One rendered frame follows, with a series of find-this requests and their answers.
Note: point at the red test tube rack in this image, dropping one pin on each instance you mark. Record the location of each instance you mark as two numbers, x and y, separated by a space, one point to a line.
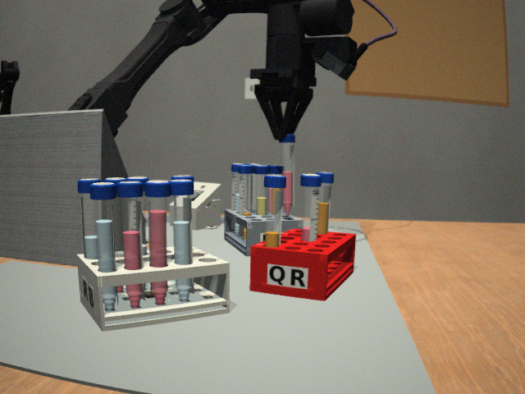
291 270

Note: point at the white test tube rack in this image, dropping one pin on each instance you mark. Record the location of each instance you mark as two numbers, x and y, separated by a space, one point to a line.
210 291

